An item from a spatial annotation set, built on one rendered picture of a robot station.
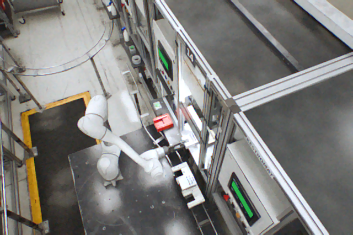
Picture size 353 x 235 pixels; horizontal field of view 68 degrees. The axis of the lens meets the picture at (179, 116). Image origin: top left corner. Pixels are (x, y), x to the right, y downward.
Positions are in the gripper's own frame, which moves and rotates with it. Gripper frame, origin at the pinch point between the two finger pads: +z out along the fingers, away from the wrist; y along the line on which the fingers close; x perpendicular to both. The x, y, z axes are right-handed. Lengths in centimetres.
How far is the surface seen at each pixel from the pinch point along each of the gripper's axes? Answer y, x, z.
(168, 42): 78, 36, 5
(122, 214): -34, -24, -71
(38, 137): -100, 136, -154
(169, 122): -6.9, 28.5, -4.0
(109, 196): -34, -5, -77
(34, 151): -99, 116, -160
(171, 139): -12.3, 14.2, -7.5
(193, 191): -15.6, -36.4, -9.7
